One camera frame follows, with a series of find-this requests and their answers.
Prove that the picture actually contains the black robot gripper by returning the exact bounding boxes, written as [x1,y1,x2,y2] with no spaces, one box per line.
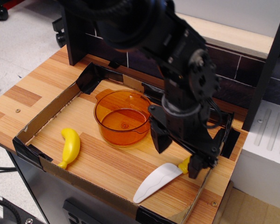
[147,102,224,179]

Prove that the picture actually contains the yellow handled white toy knife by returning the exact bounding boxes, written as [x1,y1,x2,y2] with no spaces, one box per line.
[133,157,190,204]

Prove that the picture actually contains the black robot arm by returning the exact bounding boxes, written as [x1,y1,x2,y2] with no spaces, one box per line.
[61,0,220,179]

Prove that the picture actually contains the orange transparent plastic pot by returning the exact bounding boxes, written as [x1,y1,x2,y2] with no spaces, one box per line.
[94,89,151,146]

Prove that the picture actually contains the cardboard fence with black tape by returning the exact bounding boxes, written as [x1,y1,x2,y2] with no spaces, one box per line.
[13,64,229,224]

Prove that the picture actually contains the white toy sink drainboard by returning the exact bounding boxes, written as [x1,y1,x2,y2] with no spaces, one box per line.
[231,101,280,208]

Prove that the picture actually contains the yellow toy banana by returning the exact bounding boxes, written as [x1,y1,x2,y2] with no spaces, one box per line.
[58,128,80,169]

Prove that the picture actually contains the black chair caster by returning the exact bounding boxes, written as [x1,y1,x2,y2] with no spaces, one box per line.
[52,17,66,48]

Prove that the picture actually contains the black caster wheel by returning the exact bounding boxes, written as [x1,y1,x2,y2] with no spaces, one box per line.
[0,6,8,21]

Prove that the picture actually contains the black right frame post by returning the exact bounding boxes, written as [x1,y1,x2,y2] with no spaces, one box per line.
[242,24,280,131]

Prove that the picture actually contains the black upright shelf post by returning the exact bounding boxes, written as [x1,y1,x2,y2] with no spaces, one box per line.
[61,3,91,66]

